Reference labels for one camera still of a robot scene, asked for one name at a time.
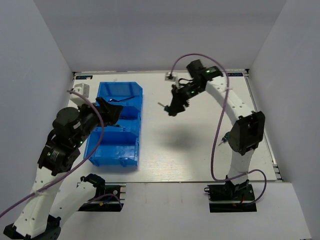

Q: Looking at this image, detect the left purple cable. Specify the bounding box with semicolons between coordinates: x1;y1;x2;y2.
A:
0;89;125;218

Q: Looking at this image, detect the right table logo sticker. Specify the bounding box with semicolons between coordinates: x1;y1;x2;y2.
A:
227;72;244;77

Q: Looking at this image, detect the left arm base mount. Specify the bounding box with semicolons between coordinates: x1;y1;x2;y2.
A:
78;183;126;212

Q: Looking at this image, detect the purple cable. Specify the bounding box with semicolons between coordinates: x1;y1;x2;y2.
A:
0;89;125;218
171;53;268;206

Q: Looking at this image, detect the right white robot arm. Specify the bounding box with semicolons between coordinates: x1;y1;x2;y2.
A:
164;59;265;200

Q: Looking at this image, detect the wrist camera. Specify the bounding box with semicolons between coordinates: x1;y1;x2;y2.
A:
164;71;179;88
69;83;90;106

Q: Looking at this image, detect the table logo sticker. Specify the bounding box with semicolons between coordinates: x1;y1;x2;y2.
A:
227;72;244;77
75;75;93;80

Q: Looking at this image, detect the green stubby phillips screwdriver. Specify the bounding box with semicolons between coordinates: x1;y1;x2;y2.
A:
218;132;230;146

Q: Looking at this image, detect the brown hex key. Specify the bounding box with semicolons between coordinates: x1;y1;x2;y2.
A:
108;98;120;103
117;95;136;103

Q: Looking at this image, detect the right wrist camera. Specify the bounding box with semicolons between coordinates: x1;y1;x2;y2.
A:
164;71;179;88

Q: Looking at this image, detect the blue plastic compartment bin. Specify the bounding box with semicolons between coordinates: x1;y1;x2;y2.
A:
88;81;143;167

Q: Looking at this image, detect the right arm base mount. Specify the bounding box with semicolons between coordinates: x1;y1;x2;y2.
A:
203;184;257;213

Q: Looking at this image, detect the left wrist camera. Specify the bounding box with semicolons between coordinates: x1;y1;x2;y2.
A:
69;83;90;106

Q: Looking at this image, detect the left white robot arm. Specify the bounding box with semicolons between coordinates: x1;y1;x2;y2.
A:
3;97;123;240

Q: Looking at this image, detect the black green precision screwdriver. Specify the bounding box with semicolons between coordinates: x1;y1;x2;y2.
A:
112;124;126;130

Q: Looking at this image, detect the green orange stubby screwdriver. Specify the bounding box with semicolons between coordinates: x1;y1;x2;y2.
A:
157;102;169;111

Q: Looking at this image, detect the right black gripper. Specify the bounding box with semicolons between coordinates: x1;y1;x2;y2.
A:
168;82;204;117

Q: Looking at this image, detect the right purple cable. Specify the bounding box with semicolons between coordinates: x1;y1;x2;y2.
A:
171;53;268;206

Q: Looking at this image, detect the left table logo sticker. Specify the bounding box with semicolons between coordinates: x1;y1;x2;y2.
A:
75;75;93;80

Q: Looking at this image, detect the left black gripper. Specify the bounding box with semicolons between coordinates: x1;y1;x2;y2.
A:
73;96;124;146

